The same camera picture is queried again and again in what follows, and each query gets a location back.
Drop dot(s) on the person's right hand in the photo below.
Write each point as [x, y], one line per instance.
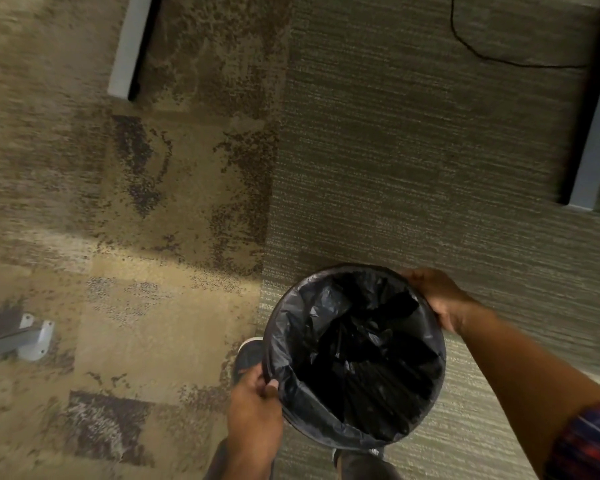
[442, 297]

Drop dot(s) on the person's left hand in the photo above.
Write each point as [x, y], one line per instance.
[252, 419]

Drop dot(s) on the person's left thumb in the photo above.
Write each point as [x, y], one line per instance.
[270, 388]

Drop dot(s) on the person's right thumb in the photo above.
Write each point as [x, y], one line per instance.
[416, 279]

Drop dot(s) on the black round waste bin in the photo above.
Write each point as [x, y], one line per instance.
[325, 434]

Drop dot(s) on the black plastic bin liner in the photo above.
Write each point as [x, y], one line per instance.
[355, 349]

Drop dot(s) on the person's left forearm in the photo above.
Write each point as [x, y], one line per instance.
[247, 468]

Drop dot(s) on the person's right forearm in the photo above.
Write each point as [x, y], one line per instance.
[525, 384]

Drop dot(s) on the grey shoe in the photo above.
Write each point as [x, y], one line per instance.
[362, 453]
[247, 354]

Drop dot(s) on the white desk foot bar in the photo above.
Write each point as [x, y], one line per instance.
[596, 139]
[130, 44]

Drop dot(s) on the red blue plaid sleeve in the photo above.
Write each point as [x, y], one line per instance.
[587, 444]

